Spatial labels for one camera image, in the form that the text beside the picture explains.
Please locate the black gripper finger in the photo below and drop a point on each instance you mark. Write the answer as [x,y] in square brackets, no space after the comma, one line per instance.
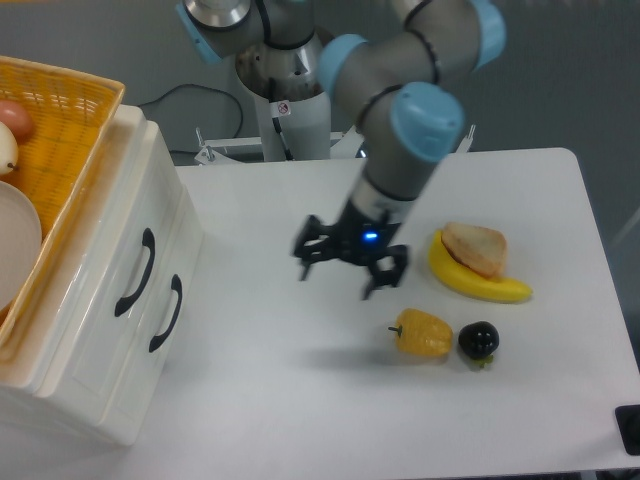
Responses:
[386,268]
[313,244]

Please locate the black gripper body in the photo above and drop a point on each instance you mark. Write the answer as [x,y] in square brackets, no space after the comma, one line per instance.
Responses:
[360,240]

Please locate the white top drawer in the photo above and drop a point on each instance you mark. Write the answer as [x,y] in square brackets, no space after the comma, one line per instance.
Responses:
[124,256]

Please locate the white drawer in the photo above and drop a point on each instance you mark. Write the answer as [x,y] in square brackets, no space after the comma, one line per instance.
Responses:
[137,381]
[124,256]

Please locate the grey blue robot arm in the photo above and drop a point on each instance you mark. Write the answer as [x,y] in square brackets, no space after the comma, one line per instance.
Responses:
[393,93]

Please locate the white lower drawer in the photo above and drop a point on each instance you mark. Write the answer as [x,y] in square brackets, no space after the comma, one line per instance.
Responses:
[137,381]

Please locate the white drawer cabinet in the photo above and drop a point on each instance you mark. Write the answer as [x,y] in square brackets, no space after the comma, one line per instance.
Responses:
[28,354]

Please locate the yellow bell pepper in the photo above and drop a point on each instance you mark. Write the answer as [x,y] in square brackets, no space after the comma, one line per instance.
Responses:
[420,333]

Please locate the toasted bread slice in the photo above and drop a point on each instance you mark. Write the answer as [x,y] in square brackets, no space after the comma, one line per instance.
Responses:
[481,249]

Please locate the dark purple eggplant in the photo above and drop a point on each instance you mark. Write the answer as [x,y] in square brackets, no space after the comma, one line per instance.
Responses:
[479,341]

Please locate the yellow banana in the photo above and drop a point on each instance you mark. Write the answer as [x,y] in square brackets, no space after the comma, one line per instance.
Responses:
[469,283]

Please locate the yellow woven basket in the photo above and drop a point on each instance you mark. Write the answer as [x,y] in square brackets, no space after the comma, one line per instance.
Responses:
[72,112]

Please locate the beige round plate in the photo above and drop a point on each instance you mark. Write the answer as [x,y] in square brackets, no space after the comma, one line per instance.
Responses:
[21,238]

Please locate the white pear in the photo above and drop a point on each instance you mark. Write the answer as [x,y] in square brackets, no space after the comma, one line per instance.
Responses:
[9,152]

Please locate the red apple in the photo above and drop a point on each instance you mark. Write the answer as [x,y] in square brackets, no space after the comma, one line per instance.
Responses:
[17,119]

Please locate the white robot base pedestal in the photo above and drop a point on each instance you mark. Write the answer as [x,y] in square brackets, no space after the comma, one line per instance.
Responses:
[293,112]

